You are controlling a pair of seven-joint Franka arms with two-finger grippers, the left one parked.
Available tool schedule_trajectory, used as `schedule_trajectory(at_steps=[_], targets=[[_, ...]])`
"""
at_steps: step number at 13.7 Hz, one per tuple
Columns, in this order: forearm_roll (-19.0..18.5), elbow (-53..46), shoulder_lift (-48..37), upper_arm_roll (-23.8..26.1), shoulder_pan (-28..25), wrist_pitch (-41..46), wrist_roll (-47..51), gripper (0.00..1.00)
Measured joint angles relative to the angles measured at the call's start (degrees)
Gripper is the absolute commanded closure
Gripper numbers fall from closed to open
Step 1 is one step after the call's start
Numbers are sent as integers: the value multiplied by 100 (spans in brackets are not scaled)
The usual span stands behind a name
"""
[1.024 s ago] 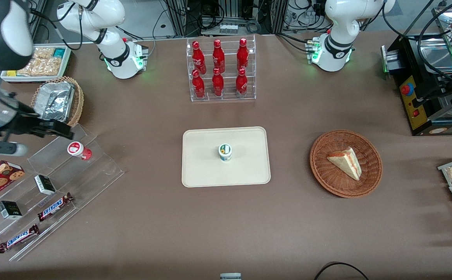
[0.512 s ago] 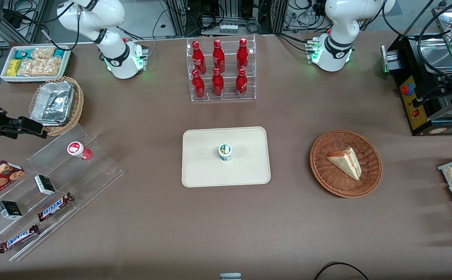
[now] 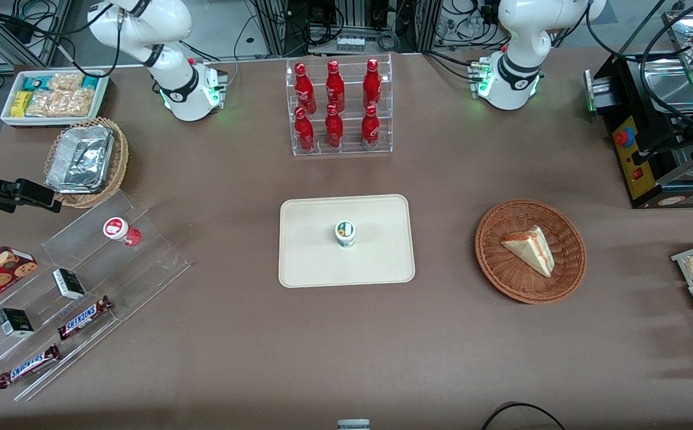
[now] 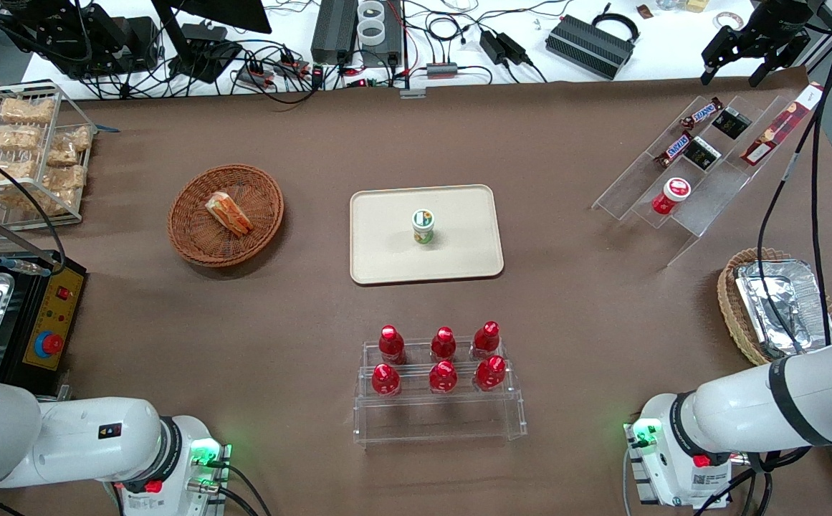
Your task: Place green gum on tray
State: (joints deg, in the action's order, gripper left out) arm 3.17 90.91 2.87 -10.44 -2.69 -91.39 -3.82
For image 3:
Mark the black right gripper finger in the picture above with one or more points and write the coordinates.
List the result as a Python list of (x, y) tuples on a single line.
[(39, 194)]

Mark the green-label yogurt cup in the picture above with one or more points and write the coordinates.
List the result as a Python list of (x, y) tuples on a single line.
[(345, 234)]

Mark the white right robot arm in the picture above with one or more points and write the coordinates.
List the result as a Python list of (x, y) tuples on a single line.
[(173, 24)]

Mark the silver foil tray stack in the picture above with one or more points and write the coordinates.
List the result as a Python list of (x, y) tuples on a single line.
[(80, 158)]

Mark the red gum bottle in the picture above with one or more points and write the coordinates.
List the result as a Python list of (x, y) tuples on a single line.
[(120, 230)]

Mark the beige plastic tray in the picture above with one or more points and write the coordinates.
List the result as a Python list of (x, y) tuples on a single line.
[(382, 257)]

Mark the tan wicker basket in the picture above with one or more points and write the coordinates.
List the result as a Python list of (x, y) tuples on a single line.
[(120, 155)]

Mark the yellow snack pack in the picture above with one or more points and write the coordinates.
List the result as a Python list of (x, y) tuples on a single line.
[(21, 103)]

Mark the large clear nut bag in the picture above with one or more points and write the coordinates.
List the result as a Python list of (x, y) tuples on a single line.
[(62, 103)]

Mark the small black box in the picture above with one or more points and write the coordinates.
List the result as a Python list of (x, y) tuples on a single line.
[(14, 322), (68, 283)]

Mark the teal snack pack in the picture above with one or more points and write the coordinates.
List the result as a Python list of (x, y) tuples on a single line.
[(36, 83), (91, 80)]

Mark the clear acrylic stepped display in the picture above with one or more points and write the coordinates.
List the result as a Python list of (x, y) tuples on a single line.
[(113, 280)]

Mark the small clear nut bag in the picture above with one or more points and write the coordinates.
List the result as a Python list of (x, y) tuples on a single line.
[(67, 80)]

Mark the white snack bin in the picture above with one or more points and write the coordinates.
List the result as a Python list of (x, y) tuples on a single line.
[(102, 89)]

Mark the snickers chocolate bar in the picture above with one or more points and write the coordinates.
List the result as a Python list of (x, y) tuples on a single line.
[(83, 318), (28, 365)]

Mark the red cola bottle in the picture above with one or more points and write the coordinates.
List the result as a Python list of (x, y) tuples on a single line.
[(335, 86), (370, 128), (333, 128), (304, 131), (372, 83), (304, 89)]

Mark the clear acrylic bottle rack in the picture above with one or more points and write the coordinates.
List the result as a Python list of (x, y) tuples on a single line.
[(340, 143)]

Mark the grey power strip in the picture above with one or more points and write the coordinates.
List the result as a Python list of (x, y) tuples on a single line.
[(351, 43)]

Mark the round brown wicker basket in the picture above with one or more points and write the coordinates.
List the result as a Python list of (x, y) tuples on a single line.
[(530, 251)]

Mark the triangle sandwich wedge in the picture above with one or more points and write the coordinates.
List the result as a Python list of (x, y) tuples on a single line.
[(531, 251)]

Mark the black toaster oven machine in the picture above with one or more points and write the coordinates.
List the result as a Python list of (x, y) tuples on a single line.
[(650, 137)]

